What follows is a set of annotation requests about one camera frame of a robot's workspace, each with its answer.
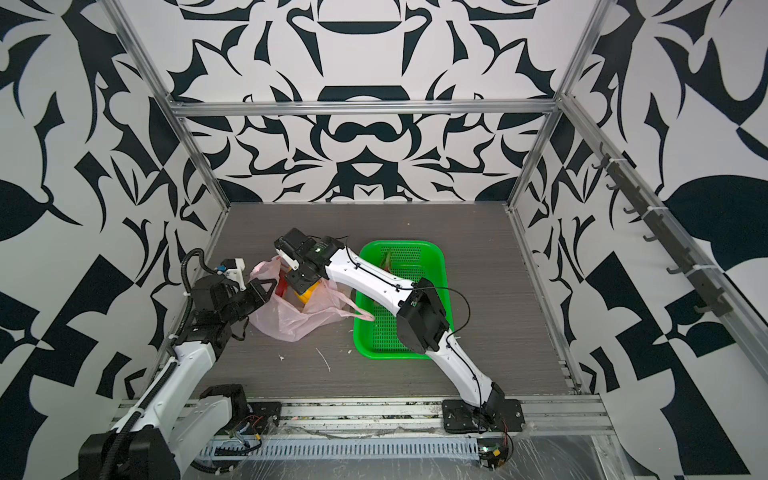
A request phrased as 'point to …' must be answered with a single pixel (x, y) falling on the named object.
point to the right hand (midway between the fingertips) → (301, 274)
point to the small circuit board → (492, 452)
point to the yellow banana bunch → (306, 294)
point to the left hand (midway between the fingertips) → (276, 276)
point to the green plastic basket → (381, 338)
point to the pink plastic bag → (283, 316)
